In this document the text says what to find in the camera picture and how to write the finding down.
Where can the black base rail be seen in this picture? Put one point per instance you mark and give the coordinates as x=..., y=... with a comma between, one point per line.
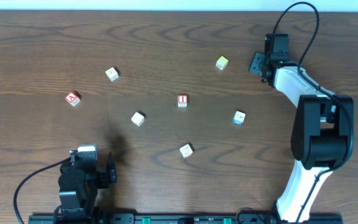
x=128, y=218

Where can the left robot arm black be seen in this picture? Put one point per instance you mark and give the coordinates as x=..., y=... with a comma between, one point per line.
x=78, y=203

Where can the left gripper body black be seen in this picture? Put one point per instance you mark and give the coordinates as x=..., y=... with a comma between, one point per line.
x=111, y=174

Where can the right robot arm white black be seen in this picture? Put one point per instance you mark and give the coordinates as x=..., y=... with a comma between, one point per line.
x=322, y=134

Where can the white block lower centre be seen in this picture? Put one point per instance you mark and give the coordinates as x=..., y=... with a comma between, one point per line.
x=186, y=150

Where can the white block blue side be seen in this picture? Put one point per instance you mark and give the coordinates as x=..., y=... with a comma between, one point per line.
x=239, y=117

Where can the red letter A block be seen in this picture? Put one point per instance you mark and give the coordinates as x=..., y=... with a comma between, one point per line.
x=72, y=98

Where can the red letter I block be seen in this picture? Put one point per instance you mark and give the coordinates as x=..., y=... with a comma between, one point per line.
x=182, y=101

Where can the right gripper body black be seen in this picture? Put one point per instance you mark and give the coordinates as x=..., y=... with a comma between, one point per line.
x=258, y=64

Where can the yellow top block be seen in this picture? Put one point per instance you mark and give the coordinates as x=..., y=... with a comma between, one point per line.
x=222, y=62

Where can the white block centre left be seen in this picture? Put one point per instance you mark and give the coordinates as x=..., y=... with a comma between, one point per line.
x=138, y=118

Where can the white block upper left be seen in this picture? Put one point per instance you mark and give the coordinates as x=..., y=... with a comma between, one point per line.
x=112, y=74

